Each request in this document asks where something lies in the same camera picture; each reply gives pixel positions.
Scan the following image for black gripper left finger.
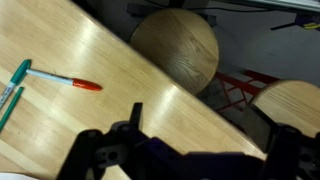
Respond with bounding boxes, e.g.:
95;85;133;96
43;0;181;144
56;102;151;180

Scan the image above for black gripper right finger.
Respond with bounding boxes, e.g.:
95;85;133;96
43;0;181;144
242;103;320;180

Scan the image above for round wooden stool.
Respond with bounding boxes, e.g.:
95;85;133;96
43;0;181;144
249;79;320;139
129;8;220;96

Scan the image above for white paper sheet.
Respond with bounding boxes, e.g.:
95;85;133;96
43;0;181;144
0;172;39;180

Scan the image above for red metal stool legs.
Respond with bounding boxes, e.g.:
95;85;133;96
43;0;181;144
214;69;281;113

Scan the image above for thin green pen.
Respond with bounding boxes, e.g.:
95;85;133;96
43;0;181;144
0;86;25;133

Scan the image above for green capped white marker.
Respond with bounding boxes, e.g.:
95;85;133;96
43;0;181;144
0;58;33;110

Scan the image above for yellow and black clamp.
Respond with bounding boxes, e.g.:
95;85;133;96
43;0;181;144
269;13;320;32

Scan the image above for grey aluminium rail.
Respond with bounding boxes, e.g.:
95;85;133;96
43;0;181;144
229;0;320;14

